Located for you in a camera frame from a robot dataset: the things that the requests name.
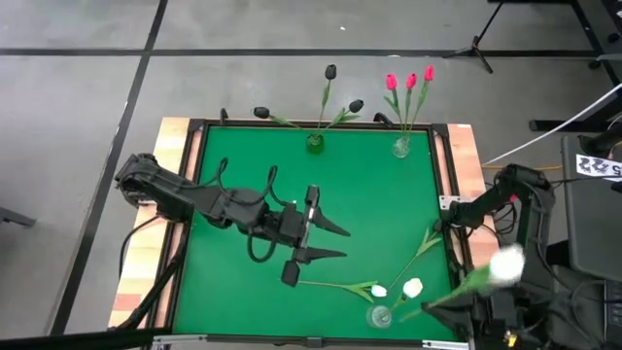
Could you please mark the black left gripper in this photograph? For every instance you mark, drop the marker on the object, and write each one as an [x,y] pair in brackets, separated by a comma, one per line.
[289,226]

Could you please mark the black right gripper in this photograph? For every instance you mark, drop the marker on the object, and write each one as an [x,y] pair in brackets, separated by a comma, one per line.
[495,313]

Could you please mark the black artificial tulip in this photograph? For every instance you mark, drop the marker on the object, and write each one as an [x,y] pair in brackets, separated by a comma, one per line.
[356,105]
[330,72]
[261,113]
[427,245]

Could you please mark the green glass vase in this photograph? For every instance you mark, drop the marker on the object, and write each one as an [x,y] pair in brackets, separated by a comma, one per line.
[315,143]

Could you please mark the red artificial tulip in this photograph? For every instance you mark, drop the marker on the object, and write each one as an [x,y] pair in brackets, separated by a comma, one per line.
[429,73]
[411,80]
[391,81]

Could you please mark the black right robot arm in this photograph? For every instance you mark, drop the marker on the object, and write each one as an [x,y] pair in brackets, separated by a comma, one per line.
[525,177]

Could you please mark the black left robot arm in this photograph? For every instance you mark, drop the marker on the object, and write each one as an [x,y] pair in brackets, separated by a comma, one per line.
[165,189]

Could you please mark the clear glass vase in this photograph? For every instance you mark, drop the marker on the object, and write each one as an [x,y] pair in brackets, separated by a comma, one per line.
[379,317]
[401,147]

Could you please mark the green table mat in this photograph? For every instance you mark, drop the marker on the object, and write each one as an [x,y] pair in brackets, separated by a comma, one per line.
[369,194]

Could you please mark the black curved clamp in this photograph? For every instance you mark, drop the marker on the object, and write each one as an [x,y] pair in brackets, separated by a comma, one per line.
[224,115]
[384,118]

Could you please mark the dark grey monitor back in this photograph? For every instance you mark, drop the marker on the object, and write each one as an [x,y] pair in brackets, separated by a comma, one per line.
[593,219]

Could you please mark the black diagonal strut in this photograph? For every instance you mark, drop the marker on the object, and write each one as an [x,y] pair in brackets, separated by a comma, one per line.
[155,287]

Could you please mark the white number sticker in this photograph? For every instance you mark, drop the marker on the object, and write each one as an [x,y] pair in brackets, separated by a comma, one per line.
[595,166]

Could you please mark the black equipment stand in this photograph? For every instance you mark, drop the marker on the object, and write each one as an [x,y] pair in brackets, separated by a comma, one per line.
[559,125]

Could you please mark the black floor tripod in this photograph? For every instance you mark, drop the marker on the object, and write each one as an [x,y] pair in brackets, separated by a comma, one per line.
[473,46]

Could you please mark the black bar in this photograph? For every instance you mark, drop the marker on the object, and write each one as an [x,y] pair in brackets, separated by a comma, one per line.
[73,340]

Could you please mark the grey furniture foot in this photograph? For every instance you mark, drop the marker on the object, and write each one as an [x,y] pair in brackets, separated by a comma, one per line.
[14,217]

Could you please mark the white metal bracket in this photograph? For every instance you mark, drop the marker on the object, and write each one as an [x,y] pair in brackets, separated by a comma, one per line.
[449,201]

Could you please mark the black table frame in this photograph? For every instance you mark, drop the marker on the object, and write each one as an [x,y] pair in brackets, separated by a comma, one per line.
[243,123]

